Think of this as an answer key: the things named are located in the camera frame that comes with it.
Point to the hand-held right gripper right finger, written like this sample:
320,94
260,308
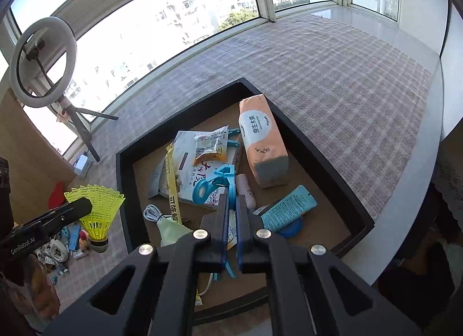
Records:
239,242

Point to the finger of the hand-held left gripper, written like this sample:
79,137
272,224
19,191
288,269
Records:
68,213

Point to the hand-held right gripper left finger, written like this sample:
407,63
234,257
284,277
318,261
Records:
224,242

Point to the yellow shuttlecock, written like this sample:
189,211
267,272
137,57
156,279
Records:
97,209

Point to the light blue clothespin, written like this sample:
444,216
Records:
226,274

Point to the small white bottle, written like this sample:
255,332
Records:
246,191

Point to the blue round tape measure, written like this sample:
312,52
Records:
293,230

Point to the light blue tube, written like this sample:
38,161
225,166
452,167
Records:
289,209

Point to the long yellow packet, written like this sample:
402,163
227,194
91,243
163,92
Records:
172,191

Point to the orange tissue pack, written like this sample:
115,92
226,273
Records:
260,133

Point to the black container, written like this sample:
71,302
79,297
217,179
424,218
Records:
318,162

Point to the person's left hand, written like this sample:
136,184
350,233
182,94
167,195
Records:
41,292

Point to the red cloth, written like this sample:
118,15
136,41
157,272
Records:
56,195

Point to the white round reel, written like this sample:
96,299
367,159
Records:
57,250

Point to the white square device box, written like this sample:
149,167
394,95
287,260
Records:
84,166

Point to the green cloth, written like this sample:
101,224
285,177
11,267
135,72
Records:
172,233

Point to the white printed box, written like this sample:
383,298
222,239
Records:
188,177

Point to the plywood board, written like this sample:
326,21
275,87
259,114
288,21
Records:
29,148

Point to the black tripod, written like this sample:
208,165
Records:
81,130

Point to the orange snack sachet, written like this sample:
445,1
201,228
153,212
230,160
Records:
209,148

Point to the dark cloth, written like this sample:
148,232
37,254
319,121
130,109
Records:
427,278

